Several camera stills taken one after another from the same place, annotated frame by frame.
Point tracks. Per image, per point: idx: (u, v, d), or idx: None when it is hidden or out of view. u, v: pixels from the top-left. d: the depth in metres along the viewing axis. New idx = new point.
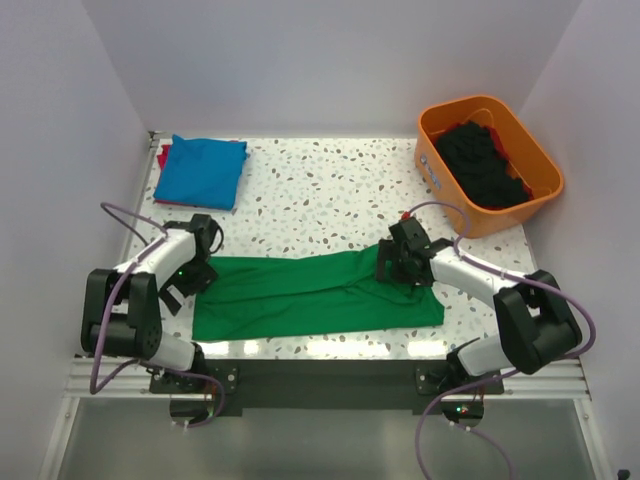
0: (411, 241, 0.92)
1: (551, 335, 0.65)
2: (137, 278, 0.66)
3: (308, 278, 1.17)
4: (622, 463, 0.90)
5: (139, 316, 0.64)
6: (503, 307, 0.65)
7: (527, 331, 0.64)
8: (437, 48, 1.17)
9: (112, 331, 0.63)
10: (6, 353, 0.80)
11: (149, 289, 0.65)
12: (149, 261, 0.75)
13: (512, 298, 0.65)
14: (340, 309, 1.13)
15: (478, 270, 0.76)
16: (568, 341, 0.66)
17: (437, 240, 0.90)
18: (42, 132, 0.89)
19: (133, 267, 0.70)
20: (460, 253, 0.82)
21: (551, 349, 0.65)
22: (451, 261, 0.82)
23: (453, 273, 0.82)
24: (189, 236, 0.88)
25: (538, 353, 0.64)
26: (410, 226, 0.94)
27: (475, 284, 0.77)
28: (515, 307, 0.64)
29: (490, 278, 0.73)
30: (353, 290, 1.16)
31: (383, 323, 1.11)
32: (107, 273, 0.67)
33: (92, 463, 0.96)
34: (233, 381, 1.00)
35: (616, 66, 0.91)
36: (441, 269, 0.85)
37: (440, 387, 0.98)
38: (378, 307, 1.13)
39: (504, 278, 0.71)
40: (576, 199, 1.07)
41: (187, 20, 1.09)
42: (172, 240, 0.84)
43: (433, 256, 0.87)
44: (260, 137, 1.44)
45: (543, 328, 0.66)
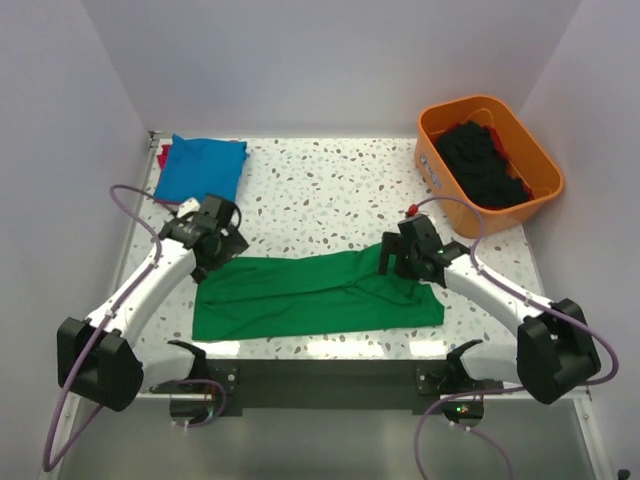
0: (422, 242, 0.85)
1: (572, 366, 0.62)
2: (108, 341, 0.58)
3: (309, 279, 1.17)
4: (622, 463, 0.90)
5: (110, 380, 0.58)
6: (527, 339, 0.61)
7: (551, 363, 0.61)
8: (437, 49, 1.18)
9: (83, 383, 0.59)
10: (6, 353, 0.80)
11: (117, 357, 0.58)
12: (128, 306, 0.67)
13: (538, 330, 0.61)
14: (340, 309, 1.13)
15: (500, 290, 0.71)
16: (588, 373, 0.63)
17: (450, 244, 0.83)
18: (43, 133, 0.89)
19: (105, 324, 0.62)
20: (478, 267, 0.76)
21: (572, 380, 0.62)
22: (469, 273, 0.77)
23: (469, 289, 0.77)
24: (185, 253, 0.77)
25: (561, 385, 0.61)
26: (422, 224, 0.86)
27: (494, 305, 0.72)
28: (541, 339, 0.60)
29: (512, 302, 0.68)
30: (353, 290, 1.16)
31: (383, 322, 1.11)
32: (78, 327, 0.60)
33: (92, 463, 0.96)
34: (233, 381, 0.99)
35: (615, 66, 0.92)
36: (456, 280, 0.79)
37: (440, 387, 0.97)
38: (378, 307, 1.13)
39: (529, 305, 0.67)
40: (576, 199, 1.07)
41: (187, 20, 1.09)
42: (162, 265, 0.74)
43: (448, 264, 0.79)
44: (260, 137, 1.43)
45: (563, 358, 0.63)
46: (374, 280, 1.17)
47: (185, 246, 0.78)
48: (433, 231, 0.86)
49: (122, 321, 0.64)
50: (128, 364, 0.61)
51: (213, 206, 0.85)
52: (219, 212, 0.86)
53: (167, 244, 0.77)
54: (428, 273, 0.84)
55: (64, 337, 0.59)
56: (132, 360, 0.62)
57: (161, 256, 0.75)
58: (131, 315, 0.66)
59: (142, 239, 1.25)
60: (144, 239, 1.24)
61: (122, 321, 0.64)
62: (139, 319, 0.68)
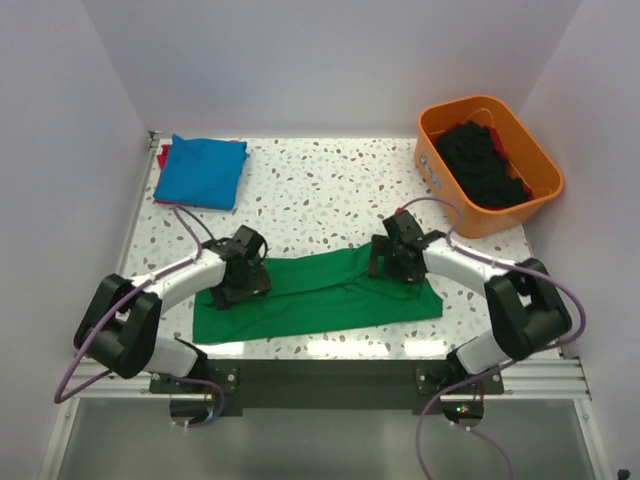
0: (404, 233, 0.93)
1: (542, 321, 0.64)
2: (144, 298, 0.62)
3: (307, 277, 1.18)
4: (623, 463, 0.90)
5: (131, 340, 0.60)
6: (493, 294, 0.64)
7: (518, 317, 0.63)
8: (437, 48, 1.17)
9: (103, 339, 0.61)
10: (6, 353, 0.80)
11: (150, 314, 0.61)
12: (167, 280, 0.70)
13: (503, 286, 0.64)
14: (340, 307, 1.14)
15: (470, 260, 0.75)
16: (557, 327, 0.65)
17: (428, 232, 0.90)
18: (42, 133, 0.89)
19: (144, 285, 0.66)
20: (452, 244, 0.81)
21: (541, 334, 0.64)
22: (446, 251, 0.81)
23: (450, 267, 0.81)
24: (220, 261, 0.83)
25: (528, 338, 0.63)
26: (403, 219, 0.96)
27: (471, 276, 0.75)
28: (506, 294, 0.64)
29: (481, 267, 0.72)
30: (351, 287, 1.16)
31: (383, 318, 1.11)
32: (120, 283, 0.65)
33: (91, 463, 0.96)
34: (233, 381, 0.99)
35: (615, 67, 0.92)
36: (435, 260, 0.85)
37: (440, 387, 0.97)
38: (377, 302, 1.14)
39: (496, 267, 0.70)
40: (576, 199, 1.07)
41: (187, 21, 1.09)
42: (199, 264, 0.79)
43: (426, 248, 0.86)
44: (260, 137, 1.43)
45: (531, 314, 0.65)
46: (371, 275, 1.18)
47: (221, 255, 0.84)
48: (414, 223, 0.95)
49: (159, 287, 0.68)
50: (150, 333, 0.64)
51: (245, 235, 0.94)
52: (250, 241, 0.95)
53: (206, 252, 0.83)
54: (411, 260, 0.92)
55: (104, 289, 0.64)
56: (153, 332, 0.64)
57: (201, 257, 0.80)
58: (168, 288, 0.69)
59: (141, 238, 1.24)
60: (144, 239, 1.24)
61: (160, 287, 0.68)
62: (167, 298, 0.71)
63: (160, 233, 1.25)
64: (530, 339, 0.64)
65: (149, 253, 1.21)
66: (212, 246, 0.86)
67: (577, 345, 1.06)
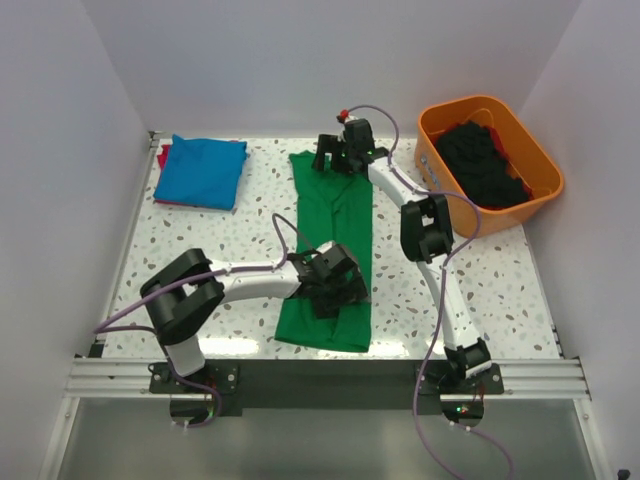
0: (357, 142, 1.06)
1: (432, 239, 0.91)
2: (210, 287, 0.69)
3: (321, 238, 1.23)
4: (623, 463, 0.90)
5: (182, 314, 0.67)
6: (405, 215, 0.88)
7: (417, 233, 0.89)
8: (436, 49, 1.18)
9: (164, 300, 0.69)
10: (7, 352, 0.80)
11: (207, 303, 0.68)
12: (238, 277, 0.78)
13: (412, 211, 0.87)
14: (350, 228, 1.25)
15: (397, 181, 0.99)
16: (444, 245, 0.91)
17: (378, 148, 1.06)
18: (42, 133, 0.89)
19: (217, 273, 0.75)
20: (390, 164, 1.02)
21: (429, 246, 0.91)
22: (384, 169, 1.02)
23: (380, 179, 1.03)
24: (295, 281, 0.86)
25: (420, 248, 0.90)
26: (361, 128, 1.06)
27: (392, 193, 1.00)
28: (412, 217, 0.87)
29: (405, 192, 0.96)
30: (337, 208, 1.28)
31: (367, 205, 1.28)
32: (200, 261, 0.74)
33: (92, 463, 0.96)
34: (233, 381, 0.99)
35: (614, 66, 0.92)
36: (372, 174, 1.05)
37: (440, 386, 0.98)
38: (353, 197, 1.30)
39: (414, 194, 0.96)
40: (576, 199, 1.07)
41: (187, 21, 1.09)
42: (276, 274, 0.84)
43: (371, 162, 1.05)
44: (260, 137, 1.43)
45: (428, 232, 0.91)
46: (325, 188, 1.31)
47: (300, 274, 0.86)
48: (369, 134, 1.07)
49: (228, 281, 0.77)
50: (199, 319, 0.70)
51: (334, 258, 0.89)
52: (337, 266, 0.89)
53: (288, 266, 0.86)
54: (358, 167, 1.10)
55: (185, 259, 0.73)
56: (202, 318, 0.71)
57: (280, 268, 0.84)
58: (236, 285, 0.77)
59: (141, 238, 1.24)
60: (144, 239, 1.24)
61: (228, 282, 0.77)
62: (232, 293, 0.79)
63: (160, 233, 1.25)
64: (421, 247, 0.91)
65: (149, 253, 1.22)
66: (297, 261, 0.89)
67: (578, 345, 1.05)
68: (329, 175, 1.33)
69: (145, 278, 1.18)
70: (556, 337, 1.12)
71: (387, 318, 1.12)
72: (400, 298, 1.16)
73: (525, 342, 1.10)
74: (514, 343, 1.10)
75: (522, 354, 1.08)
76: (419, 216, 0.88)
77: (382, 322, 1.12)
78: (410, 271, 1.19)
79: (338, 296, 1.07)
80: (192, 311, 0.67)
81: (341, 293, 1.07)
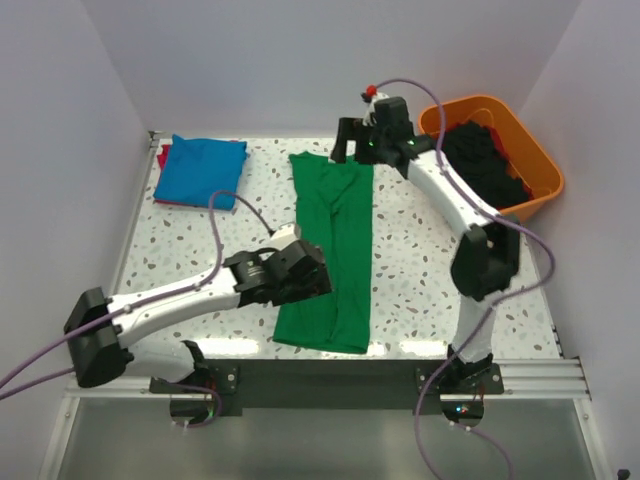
0: (394, 127, 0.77)
1: (498, 271, 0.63)
2: (105, 333, 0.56)
3: (321, 238, 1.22)
4: (622, 463, 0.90)
5: (83, 369, 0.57)
6: (465, 241, 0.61)
7: (480, 264, 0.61)
8: (436, 48, 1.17)
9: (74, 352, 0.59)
10: (7, 353, 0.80)
11: (102, 352, 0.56)
12: (146, 310, 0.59)
13: (478, 235, 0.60)
14: (349, 227, 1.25)
15: (455, 194, 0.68)
16: (508, 280, 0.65)
17: (420, 137, 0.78)
18: (42, 133, 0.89)
19: (113, 315, 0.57)
20: (444, 168, 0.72)
21: (492, 281, 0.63)
22: (432, 171, 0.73)
23: (426, 185, 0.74)
24: (231, 293, 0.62)
25: (482, 283, 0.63)
26: (397, 108, 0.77)
27: (445, 204, 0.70)
28: (478, 245, 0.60)
29: (464, 208, 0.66)
30: (336, 208, 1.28)
31: (366, 205, 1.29)
32: (97, 300, 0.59)
33: (91, 463, 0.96)
34: (233, 381, 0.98)
35: (614, 66, 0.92)
36: (416, 175, 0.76)
37: (440, 386, 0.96)
38: (352, 197, 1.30)
39: (479, 215, 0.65)
40: (576, 198, 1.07)
41: (186, 20, 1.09)
42: (203, 292, 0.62)
43: (415, 157, 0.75)
44: (260, 137, 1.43)
45: (491, 262, 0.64)
46: (324, 188, 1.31)
47: (238, 285, 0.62)
48: (408, 118, 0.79)
49: (130, 321, 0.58)
50: (114, 362, 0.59)
51: (293, 255, 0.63)
52: (298, 267, 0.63)
53: (224, 272, 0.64)
54: (393, 161, 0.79)
55: (82, 301, 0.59)
56: (117, 362, 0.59)
57: (209, 282, 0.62)
58: (142, 323, 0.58)
59: (141, 238, 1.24)
60: (144, 239, 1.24)
61: (130, 321, 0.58)
62: (145, 331, 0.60)
63: (160, 233, 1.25)
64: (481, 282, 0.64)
65: (149, 253, 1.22)
66: (241, 263, 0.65)
67: (578, 345, 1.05)
68: (328, 175, 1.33)
69: (145, 277, 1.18)
70: (556, 337, 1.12)
71: (387, 318, 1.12)
72: (399, 298, 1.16)
73: (525, 342, 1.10)
74: (514, 342, 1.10)
75: (523, 354, 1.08)
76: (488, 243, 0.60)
77: (382, 322, 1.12)
78: (410, 271, 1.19)
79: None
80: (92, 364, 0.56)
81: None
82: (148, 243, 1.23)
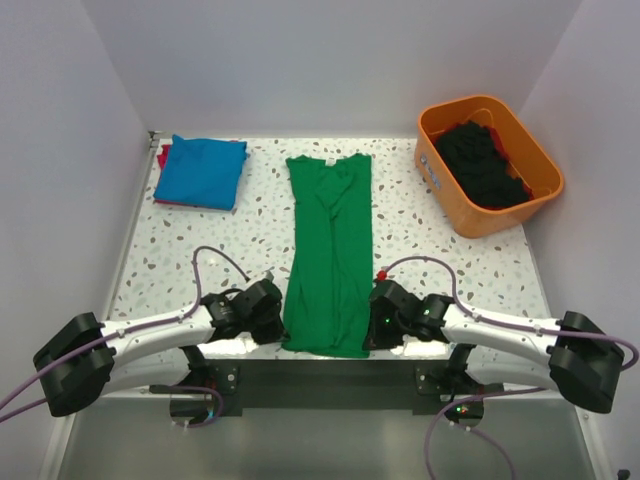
0: (404, 308, 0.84)
1: (605, 369, 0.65)
2: (98, 354, 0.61)
3: (321, 241, 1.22)
4: (623, 463, 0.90)
5: (69, 387, 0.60)
6: (562, 371, 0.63)
7: (592, 383, 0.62)
8: (437, 48, 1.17)
9: (54, 373, 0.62)
10: (6, 352, 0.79)
11: (95, 374, 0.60)
12: (135, 337, 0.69)
13: (564, 357, 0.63)
14: (349, 230, 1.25)
15: (506, 331, 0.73)
16: (617, 365, 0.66)
17: (429, 298, 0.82)
18: (41, 132, 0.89)
19: (108, 338, 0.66)
20: (475, 315, 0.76)
21: (611, 381, 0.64)
22: (468, 323, 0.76)
23: (471, 336, 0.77)
24: (208, 327, 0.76)
25: (606, 393, 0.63)
26: (395, 291, 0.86)
27: (504, 344, 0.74)
28: (573, 365, 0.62)
29: (526, 338, 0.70)
30: (335, 211, 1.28)
31: (366, 206, 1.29)
32: (90, 325, 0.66)
33: (91, 463, 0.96)
34: (233, 381, 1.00)
35: (615, 67, 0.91)
36: (458, 336, 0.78)
37: (441, 387, 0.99)
38: (352, 199, 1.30)
39: (542, 335, 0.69)
40: (576, 199, 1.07)
41: (186, 20, 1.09)
42: (184, 325, 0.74)
43: (443, 323, 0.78)
44: (260, 137, 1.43)
45: (593, 365, 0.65)
46: (322, 190, 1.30)
47: (214, 319, 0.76)
48: (407, 294, 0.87)
49: (122, 344, 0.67)
50: (96, 386, 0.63)
51: (256, 294, 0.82)
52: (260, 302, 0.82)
53: (202, 309, 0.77)
54: (425, 335, 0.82)
55: (74, 326, 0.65)
56: (99, 384, 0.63)
57: (190, 315, 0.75)
58: (132, 347, 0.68)
59: (141, 238, 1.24)
60: (144, 239, 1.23)
61: (123, 345, 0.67)
62: (131, 356, 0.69)
63: (160, 233, 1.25)
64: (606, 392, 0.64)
65: (149, 253, 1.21)
66: (213, 302, 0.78)
67: None
68: (326, 178, 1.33)
69: (145, 277, 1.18)
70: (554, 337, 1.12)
71: None
72: None
73: None
74: None
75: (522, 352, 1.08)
76: (577, 359, 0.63)
77: None
78: (410, 271, 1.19)
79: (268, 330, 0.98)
80: (80, 383, 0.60)
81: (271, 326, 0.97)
82: (147, 243, 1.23)
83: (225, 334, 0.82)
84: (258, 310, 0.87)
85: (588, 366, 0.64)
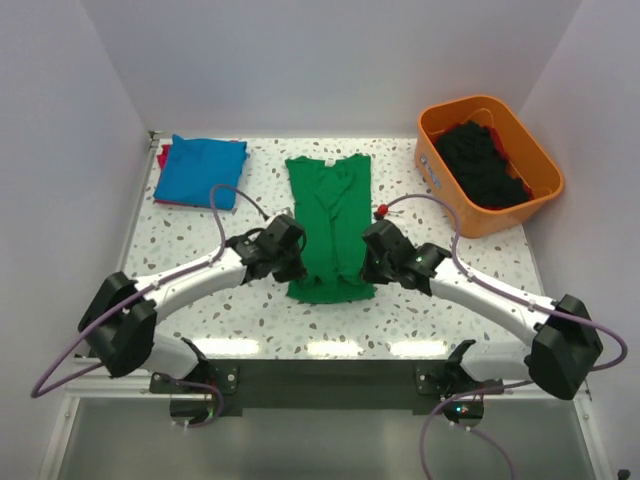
0: (395, 253, 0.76)
1: (582, 359, 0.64)
2: (138, 308, 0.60)
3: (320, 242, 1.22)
4: (622, 463, 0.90)
5: (121, 343, 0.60)
6: (543, 350, 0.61)
7: (565, 369, 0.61)
8: (437, 48, 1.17)
9: (103, 335, 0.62)
10: (6, 353, 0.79)
11: (141, 325, 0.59)
12: (171, 286, 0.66)
13: (549, 337, 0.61)
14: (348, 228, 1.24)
15: (498, 297, 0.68)
16: (595, 359, 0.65)
17: (425, 247, 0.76)
18: (42, 132, 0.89)
19: (145, 291, 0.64)
20: (469, 274, 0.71)
21: (584, 373, 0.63)
22: (459, 282, 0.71)
23: (458, 296, 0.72)
24: (240, 266, 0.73)
25: (576, 383, 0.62)
26: (389, 232, 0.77)
27: (493, 311, 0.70)
28: (556, 347, 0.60)
29: (516, 309, 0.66)
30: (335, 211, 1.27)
31: (366, 206, 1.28)
32: (123, 282, 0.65)
33: (91, 463, 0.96)
34: (233, 381, 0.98)
35: (615, 68, 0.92)
36: (443, 292, 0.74)
37: (441, 387, 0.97)
38: (351, 198, 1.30)
39: (534, 310, 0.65)
40: (576, 199, 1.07)
41: (186, 20, 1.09)
42: (215, 268, 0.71)
43: (432, 275, 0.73)
44: (260, 137, 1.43)
45: (573, 353, 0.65)
46: (322, 190, 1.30)
47: (244, 259, 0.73)
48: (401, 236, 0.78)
49: (160, 296, 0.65)
50: (146, 339, 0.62)
51: (280, 230, 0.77)
52: (285, 238, 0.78)
53: (229, 251, 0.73)
54: (409, 283, 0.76)
55: (108, 287, 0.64)
56: (149, 337, 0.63)
57: (219, 259, 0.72)
58: (170, 296, 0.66)
59: (141, 238, 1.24)
60: (144, 239, 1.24)
61: (160, 296, 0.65)
62: (170, 306, 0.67)
63: (160, 233, 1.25)
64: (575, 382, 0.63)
65: (149, 253, 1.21)
66: (238, 243, 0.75)
67: None
68: (326, 178, 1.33)
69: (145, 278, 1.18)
70: None
71: (387, 318, 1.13)
72: (400, 298, 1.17)
73: None
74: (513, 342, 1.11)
75: None
76: (561, 342, 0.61)
77: (382, 322, 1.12)
78: None
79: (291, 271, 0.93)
80: (129, 337, 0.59)
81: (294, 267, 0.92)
82: (146, 243, 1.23)
83: (259, 273, 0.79)
84: (285, 249, 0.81)
85: (569, 352, 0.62)
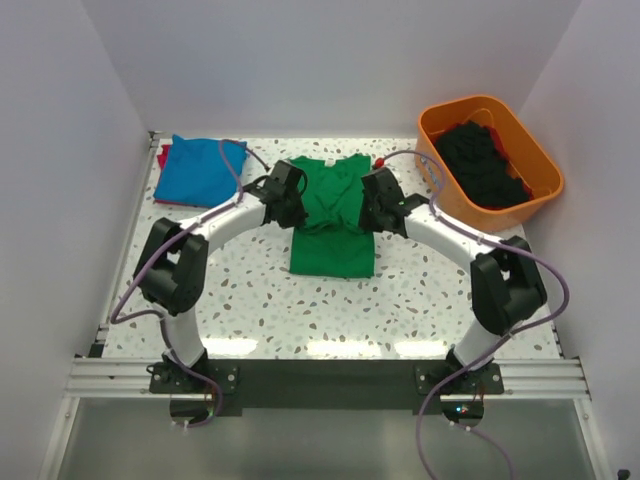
0: (385, 195, 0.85)
1: (520, 298, 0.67)
2: (193, 243, 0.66)
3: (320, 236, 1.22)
4: (622, 463, 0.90)
5: (182, 276, 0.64)
6: (478, 273, 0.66)
7: (497, 297, 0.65)
8: (436, 48, 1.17)
9: (158, 275, 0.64)
10: (6, 353, 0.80)
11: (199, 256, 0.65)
12: (212, 223, 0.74)
13: (486, 265, 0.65)
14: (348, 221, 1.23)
15: (454, 232, 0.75)
16: (532, 301, 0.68)
17: (412, 196, 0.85)
18: (41, 133, 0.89)
19: (192, 228, 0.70)
20: (436, 214, 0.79)
21: (518, 310, 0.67)
22: (427, 220, 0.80)
23: (425, 233, 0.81)
24: (261, 205, 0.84)
25: (506, 313, 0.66)
26: (385, 178, 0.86)
27: (450, 248, 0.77)
28: (490, 274, 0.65)
29: (466, 242, 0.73)
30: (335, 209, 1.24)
31: None
32: (170, 225, 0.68)
33: (91, 463, 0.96)
34: (233, 381, 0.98)
35: (615, 67, 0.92)
36: (415, 229, 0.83)
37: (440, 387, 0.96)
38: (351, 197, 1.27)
39: (482, 244, 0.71)
40: (576, 198, 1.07)
41: (186, 21, 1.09)
42: (241, 208, 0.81)
43: (408, 215, 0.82)
44: (260, 137, 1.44)
45: (513, 290, 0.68)
46: (322, 190, 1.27)
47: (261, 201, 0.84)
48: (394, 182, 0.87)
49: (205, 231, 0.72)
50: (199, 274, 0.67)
51: (283, 173, 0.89)
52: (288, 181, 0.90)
53: (248, 196, 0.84)
54: (390, 225, 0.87)
55: (155, 231, 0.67)
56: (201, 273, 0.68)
57: (242, 201, 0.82)
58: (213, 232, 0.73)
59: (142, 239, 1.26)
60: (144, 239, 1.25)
61: (205, 231, 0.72)
62: (213, 240, 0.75)
63: None
64: (508, 315, 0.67)
65: None
66: (252, 190, 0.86)
67: (576, 345, 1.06)
68: (326, 178, 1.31)
69: None
70: (556, 337, 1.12)
71: (387, 318, 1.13)
72: (400, 298, 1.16)
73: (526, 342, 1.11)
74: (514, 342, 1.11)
75: (523, 354, 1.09)
76: (497, 272, 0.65)
77: (382, 322, 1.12)
78: (410, 271, 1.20)
79: (294, 216, 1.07)
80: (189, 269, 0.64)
81: (297, 213, 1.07)
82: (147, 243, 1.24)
83: (273, 213, 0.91)
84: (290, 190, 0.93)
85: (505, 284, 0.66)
